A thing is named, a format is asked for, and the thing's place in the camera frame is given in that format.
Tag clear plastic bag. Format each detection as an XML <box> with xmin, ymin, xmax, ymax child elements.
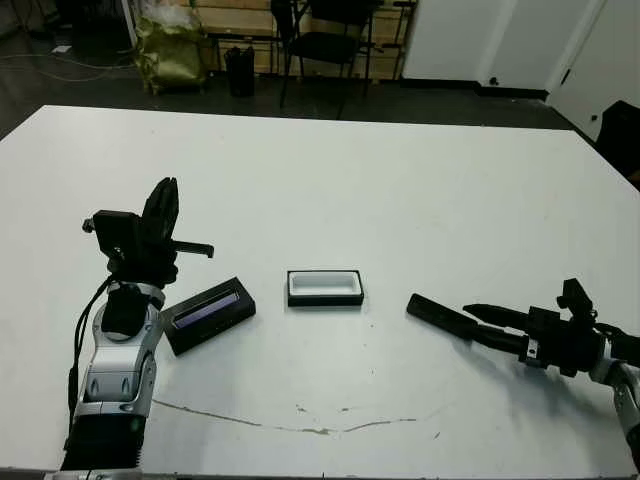
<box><xmin>144</xmin><ymin>0</ymin><xmax>196</xmax><ymax>26</ymax></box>

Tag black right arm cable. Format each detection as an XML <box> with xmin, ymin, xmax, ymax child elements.
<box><xmin>594</xmin><ymin>322</ymin><xmax>640</xmax><ymax>346</ymax></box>

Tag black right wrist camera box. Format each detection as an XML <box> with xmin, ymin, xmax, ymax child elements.
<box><xmin>555</xmin><ymin>277</ymin><xmax>597</xmax><ymax>322</ymax></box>

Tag black padded chair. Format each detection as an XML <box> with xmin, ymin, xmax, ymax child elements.
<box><xmin>597</xmin><ymin>99</ymin><xmax>640</xmax><ymax>191</ymax></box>

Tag small black bin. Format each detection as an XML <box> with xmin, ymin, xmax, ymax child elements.
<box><xmin>223</xmin><ymin>45</ymin><xmax>257</xmax><ymax>99</ymax></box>

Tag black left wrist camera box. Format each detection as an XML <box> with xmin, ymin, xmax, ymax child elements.
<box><xmin>81</xmin><ymin>210</ymin><xmax>140</xmax><ymax>262</ymax></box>

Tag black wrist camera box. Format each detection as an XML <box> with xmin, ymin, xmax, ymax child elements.
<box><xmin>555</xmin><ymin>277</ymin><xmax>597</xmax><ymax>322</ymax></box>
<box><xmin>81</xmin><ymin>210</ymin><xmax>140</xmax><ymax>262</ymax></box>

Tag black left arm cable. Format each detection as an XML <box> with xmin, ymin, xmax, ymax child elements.
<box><xmin>64</xmin><ymin>277</ymin><xmax>114</xmax><ymax>451</ymax></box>

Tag black mesh office chair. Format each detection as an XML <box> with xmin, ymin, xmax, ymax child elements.
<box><xmin>287</xmin><ymin>0</ymin><xmax>377</xmax><ymax>120</ymax></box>

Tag black box with white insert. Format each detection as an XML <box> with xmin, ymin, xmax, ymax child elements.
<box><xmin>286</xmin><ymin>268</ymin><xmax>365</xmax><ymax>309</ymax></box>

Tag black box lid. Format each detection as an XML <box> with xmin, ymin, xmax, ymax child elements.
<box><xmin>162</xmin><ymin>275</ymin><xmax>258</xmax><ymax>358</ymax></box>

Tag stacked wooden crates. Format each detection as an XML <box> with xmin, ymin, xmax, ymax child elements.
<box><xmin>192</xmin><ymin>0</ymin><xmax>419</xmax><ymax>84</ymax></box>

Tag yellow-green sack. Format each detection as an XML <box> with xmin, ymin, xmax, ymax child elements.
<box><xmin>133</xmin><ymin>9</ymin><xmax>212</xmax><ymax>96</ymax></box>

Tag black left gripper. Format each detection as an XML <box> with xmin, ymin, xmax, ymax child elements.
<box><xmin>107</xmin><ymin>178</ymin><xmax>216</xmax><ymax>289</ymax></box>

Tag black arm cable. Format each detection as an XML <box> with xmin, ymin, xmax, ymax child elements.
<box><xmin>64</xmin><ymin>277</ymin><xmax>114</xmax><ymax>451</ymax></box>
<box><xmin>594</xmin><ymin>322</ymin><xmax>640</xmax><ymax>346</ymax></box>

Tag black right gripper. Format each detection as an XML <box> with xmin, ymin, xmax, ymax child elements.
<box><xmin>462</xmin><ymin>302</ymin><xmax>609</xmax><ymax>377</ymax></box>

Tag white door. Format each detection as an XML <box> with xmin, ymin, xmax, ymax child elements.
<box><xmin>547</xmin><ymin>0</ymin><xmax>640</xmax><ymax>146</ymax></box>

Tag black folding chair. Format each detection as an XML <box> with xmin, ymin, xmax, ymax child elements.
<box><xmin>269</xmin><ymin>0</ymin><xmax>306</xmax><ymax>109</ymax></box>

